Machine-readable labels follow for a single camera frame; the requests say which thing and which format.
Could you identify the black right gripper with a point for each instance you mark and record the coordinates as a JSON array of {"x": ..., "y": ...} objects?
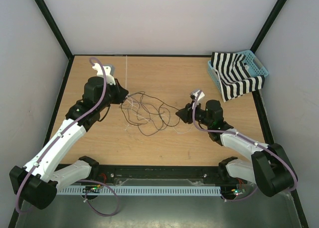
[{"x": 186, "y": 113}]

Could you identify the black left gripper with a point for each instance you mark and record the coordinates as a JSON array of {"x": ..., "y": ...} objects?
[{"x": 120, "y": 91}]

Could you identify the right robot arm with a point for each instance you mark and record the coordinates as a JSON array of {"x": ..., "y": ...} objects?
[{"x": 266, "y": 165}]

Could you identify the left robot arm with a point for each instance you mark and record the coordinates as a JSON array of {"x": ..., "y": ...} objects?
[{"x": 38, "y": 181}]

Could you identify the black white striped cloth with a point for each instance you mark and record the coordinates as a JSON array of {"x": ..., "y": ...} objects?
[{"x": 233, "y": 76}]

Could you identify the light blue perforated basket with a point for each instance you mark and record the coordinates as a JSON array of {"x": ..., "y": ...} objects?
[{"x": 255, "y": 67}]

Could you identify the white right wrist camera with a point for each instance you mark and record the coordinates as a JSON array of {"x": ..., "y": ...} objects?
[{"x": 197, "y": 94}]

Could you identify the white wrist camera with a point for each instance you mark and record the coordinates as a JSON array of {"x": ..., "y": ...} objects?
[
  {"x": 197, "y": 94},
  {"x": 109, "y": 70}
]

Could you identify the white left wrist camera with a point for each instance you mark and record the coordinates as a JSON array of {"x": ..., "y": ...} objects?
[{"x": 109, "y": 70}]

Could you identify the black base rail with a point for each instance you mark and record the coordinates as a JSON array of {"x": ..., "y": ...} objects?
[{"x": 206, "y": 174}]

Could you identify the light blue slotted cable duct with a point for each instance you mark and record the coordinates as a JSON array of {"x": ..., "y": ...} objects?
[{"x": 142, "y": 191}]

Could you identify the black cage frame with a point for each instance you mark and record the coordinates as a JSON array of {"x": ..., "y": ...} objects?
[{"x": 259, "y": 104}]

